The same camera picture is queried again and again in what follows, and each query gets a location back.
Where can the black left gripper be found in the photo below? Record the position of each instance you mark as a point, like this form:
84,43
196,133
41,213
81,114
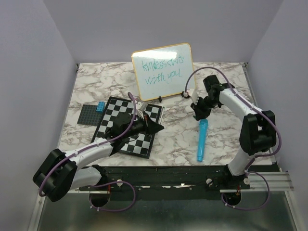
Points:
151,127

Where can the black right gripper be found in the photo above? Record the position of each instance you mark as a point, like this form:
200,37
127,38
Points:
200,113

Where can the yellow framed whiteboard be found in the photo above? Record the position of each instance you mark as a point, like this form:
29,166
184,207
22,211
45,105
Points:
164,71

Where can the white green whiteboard marker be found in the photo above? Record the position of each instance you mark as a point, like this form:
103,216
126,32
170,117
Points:
162,113

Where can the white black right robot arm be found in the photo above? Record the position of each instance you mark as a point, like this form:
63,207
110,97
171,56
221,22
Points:
257,133

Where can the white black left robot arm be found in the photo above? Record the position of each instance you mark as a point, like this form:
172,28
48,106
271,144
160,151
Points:
57,174

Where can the black whiteboard stand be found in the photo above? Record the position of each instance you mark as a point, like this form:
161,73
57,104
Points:
160,98

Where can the blue toy microphone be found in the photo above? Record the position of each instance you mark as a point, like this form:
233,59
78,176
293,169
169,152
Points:
203,126

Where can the black white chessboard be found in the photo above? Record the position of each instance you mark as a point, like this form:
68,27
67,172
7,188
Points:
139,145

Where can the blue lego brick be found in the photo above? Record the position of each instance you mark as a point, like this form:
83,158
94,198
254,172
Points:
100,107

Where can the dark grey lego baseplate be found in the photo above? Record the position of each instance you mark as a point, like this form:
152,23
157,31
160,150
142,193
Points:
88,115

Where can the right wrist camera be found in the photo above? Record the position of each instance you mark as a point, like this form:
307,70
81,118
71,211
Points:
191,94

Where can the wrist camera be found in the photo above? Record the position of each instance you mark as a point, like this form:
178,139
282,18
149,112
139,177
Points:
140,109
191,94

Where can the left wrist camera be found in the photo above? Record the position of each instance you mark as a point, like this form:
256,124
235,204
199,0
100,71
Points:
140,109

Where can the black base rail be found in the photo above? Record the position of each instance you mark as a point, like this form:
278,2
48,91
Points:
163,183

